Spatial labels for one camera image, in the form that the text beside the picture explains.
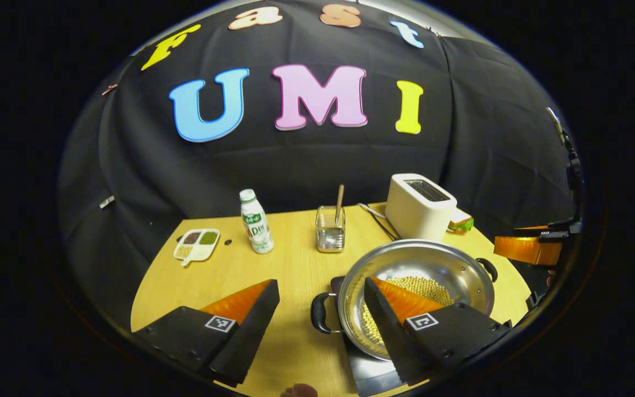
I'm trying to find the stainless steel pot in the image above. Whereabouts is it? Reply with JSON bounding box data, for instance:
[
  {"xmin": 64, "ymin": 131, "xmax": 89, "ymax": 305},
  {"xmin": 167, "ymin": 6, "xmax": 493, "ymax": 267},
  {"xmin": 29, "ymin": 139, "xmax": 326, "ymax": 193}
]
[{"xmin": 311, "ymin": 239, "xmax": 499, "ymax": 362}]

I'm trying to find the wooden handled spoon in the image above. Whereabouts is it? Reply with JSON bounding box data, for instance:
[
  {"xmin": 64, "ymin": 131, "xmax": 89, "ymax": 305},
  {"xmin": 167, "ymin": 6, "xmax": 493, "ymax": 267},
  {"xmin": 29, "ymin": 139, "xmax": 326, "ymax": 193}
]
[{"xmin": 333, "ymin": 184, "xmax": 345, "ymax": 228}]

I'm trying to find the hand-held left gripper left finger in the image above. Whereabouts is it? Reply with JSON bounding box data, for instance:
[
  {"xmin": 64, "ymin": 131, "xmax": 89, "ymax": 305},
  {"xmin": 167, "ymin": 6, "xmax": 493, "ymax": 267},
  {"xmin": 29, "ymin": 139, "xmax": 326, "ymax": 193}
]
[{"xmin": 131, "ymin": 278, "xmax": 281, "ymax": 388}]

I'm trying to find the toy sandwich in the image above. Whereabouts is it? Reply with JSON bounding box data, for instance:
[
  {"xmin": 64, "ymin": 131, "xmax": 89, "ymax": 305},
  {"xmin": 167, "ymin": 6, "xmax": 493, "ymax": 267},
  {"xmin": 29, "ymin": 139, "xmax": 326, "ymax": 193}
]
[{"xmin": 449, "ymin": 208, "xmax": 475, "ymax": 233}]

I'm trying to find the white divided bean dish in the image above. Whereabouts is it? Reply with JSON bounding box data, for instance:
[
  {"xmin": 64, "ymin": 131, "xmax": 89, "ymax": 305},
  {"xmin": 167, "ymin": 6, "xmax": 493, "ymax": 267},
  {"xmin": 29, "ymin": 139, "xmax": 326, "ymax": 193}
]
[{"xmin": 173, "ymin": 228, "xmax": 220, "ymax": 267}]

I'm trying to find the wire utensil holder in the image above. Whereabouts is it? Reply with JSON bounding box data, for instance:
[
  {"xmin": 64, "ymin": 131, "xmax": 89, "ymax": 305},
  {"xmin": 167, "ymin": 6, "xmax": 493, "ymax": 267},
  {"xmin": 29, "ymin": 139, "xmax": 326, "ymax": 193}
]
[{"xmin": 315, "ymin": 206, "xmax": 347, "ymax": 254}]

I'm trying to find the black induction cooktop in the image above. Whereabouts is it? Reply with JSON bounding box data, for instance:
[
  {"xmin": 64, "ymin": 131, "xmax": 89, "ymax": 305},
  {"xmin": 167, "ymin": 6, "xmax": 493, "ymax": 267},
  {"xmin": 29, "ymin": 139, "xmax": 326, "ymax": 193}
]
[{"xmin": 330, "ymin": 275, "xmax": 434, "ymax": 397}]

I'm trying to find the white drink bottle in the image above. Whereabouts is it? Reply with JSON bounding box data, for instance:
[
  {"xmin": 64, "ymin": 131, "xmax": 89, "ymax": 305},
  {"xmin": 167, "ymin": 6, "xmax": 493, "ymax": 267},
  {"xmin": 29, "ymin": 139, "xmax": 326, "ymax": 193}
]
[{"xmin": 239, "ymin": 189, "xmax": 275, "ymax": 254}]

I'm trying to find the white toaster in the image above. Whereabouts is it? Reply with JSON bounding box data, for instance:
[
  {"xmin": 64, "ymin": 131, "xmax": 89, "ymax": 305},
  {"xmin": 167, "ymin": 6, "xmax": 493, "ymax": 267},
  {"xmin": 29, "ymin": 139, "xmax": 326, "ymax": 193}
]
[{"xmin": 385, "ymin": 173, "xmax": 458, "ymax": 242}]

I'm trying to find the pile of yellow soybeans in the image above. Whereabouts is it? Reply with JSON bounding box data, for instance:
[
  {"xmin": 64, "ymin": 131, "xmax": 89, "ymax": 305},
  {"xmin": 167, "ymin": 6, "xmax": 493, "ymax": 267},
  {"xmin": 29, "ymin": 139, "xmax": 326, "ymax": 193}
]
[{"xmin": 362, "ymin": 276, "xmax": 455, "ymax": 344}]

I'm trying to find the toaster power cable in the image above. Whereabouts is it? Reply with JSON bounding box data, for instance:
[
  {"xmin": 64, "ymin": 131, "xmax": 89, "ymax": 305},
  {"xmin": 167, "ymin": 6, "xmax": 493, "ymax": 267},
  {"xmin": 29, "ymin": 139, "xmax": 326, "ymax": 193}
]
[{"xmin": 357, "ymin": 202, "xmax": 401, "ymax": 242}]

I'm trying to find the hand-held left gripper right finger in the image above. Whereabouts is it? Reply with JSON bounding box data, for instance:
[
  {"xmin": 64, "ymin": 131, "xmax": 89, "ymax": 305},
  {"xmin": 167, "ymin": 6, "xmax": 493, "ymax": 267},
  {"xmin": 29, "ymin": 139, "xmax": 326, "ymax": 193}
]
[{"xmin": 363, "ymin": 276, "xmax": 513, "ymax": 387}]

